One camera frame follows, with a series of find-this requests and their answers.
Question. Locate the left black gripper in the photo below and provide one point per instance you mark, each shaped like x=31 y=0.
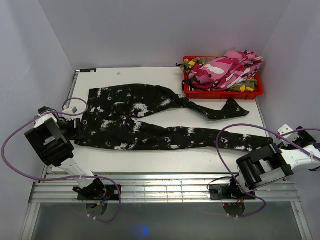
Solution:
x=75 y=133

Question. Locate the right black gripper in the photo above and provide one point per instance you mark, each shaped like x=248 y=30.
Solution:
x=285 y=147

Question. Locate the black white splatter trousers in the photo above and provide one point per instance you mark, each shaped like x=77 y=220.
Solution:
x=148 y=118

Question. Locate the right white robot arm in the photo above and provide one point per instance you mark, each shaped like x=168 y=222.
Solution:
x=275 y=162

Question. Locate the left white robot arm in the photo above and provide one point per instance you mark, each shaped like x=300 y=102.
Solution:
x=51 y=138

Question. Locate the pink camouflage trousers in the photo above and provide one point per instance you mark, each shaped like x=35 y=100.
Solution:
x=224 y=73

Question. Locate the small blue label sticker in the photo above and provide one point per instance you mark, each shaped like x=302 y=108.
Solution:
x=88 y=70

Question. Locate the red plastic bin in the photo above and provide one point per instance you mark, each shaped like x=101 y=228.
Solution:
x=224 y=95

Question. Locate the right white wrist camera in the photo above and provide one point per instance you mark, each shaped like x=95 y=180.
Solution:
x=285 y=131

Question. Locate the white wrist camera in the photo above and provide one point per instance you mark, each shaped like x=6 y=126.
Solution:
x=285 y=131
x=70 y=111

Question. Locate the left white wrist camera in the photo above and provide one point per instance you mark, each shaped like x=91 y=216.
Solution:
x=70 y=111

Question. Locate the aluminium rail frame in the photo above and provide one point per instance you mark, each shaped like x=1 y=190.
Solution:
x=164 y=197

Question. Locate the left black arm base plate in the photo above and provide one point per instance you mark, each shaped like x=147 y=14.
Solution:
x=111 y=194

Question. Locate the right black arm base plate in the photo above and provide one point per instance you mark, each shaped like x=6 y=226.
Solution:
x=217 y=192

